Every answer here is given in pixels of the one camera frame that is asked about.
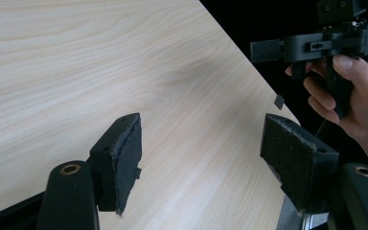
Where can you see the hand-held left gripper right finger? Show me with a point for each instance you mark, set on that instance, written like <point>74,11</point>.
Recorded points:
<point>295,159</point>

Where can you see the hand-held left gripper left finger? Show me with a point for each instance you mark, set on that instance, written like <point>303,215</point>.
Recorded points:
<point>121,159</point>

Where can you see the black table edge clip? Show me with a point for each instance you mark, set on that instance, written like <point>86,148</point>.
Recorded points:
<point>279,101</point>

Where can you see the aluminium rail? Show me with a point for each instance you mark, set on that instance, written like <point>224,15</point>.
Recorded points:
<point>303,221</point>

